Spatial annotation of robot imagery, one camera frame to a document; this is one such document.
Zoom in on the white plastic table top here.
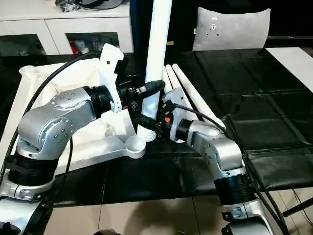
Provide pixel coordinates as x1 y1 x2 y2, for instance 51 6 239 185
0 57 147 177

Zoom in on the black mat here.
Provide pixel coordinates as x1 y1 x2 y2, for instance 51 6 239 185
0 47 313 205

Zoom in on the grey cushion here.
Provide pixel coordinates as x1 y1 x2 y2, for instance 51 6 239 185
192 6 271 51

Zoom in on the white cabinet with glass doors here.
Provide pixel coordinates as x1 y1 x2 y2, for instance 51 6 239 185
0 0 134 57

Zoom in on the black flat monitor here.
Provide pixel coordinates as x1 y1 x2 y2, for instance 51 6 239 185
268 35 313 48

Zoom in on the black floor stand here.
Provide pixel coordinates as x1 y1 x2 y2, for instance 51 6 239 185
282 193 313 217

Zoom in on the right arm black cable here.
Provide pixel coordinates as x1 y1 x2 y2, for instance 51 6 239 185
171 104 291 235

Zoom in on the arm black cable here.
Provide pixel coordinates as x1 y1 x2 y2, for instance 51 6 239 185
0 51 103 177
171 104 291 235

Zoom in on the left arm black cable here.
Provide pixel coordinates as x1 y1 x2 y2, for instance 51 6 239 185
0 51 103 177

